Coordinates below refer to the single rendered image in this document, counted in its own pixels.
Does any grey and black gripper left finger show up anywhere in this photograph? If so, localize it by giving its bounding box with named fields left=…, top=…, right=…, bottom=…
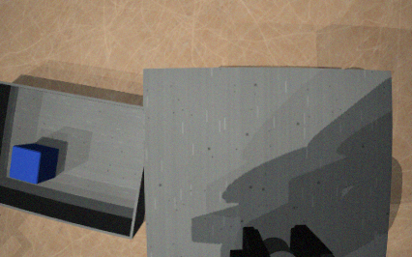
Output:
left=230, top=227, right=270, bottom=257

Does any blue block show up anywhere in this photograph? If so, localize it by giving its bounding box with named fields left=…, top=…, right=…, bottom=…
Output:
left=10, top=143, right=59, bottom=184

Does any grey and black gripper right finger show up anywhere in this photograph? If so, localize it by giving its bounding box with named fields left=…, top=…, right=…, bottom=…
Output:
left=290, top=225, right=335, bottom=257

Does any grey open box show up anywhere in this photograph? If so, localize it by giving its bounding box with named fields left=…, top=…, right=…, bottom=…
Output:
left=0, top=81, right=145, bottom=240

